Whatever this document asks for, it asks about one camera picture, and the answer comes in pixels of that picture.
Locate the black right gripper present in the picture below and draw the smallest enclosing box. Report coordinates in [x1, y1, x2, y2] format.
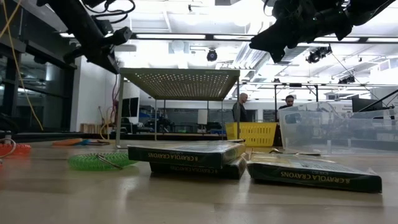
[249, 0, 354, 64]

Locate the yellow extension cable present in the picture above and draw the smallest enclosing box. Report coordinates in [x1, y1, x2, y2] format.
[0, 0, 44, 131]

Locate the white sign panel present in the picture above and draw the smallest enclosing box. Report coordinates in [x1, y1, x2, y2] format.
[197, 109, 209, 126]

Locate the black ceiling spotlight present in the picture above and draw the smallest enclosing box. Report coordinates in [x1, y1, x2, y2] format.
[338, 75, 356, 85]
[305, 45, 333, 64]

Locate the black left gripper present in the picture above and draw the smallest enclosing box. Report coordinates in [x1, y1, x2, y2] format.
[63, 33, 121, 75]

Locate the green spiral coil keychain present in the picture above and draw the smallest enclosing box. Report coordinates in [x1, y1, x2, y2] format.
[67, 152, 139, 172]

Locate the black metal stand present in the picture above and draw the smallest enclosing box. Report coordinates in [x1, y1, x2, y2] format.
[272, 82, 320, 122]

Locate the wooden crate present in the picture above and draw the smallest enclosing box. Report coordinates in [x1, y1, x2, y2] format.
[80, 123, 105, 135]

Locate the green perforated metal shelf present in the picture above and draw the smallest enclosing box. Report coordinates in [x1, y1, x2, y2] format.
[115, 67, 241, 149]

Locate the black aluminium table frame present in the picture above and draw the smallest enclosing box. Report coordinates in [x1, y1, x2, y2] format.
[9, 132, 229, 141]

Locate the person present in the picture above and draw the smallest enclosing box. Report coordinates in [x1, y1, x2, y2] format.
[231, 92, 249, 123]
[277, 95, 295, 110]

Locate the clear plastic container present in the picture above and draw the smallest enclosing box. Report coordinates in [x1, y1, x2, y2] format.
[277, 101, 398, 156]

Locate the yellow plastic basket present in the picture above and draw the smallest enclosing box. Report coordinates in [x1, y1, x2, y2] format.
[224, 121, 279, 147]

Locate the black computer monitor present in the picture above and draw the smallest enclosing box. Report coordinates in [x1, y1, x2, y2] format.
[351, 96, 388, 113]
[121, 96, 140, 118]

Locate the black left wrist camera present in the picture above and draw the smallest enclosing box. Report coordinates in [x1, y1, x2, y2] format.
[104, 26, 134, 47]

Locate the red spiral coil keychain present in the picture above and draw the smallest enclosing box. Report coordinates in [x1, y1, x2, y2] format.
[0, 138, 32, 158]

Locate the Crayola crayon box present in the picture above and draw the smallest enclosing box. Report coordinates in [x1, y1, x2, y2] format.
[246, 151, 383, 194]
[149, 155, 248, 180]
[127, 141, 247, 170]

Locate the orange rubber band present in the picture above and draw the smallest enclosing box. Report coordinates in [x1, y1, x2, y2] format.
[52, 138, 84, 147]

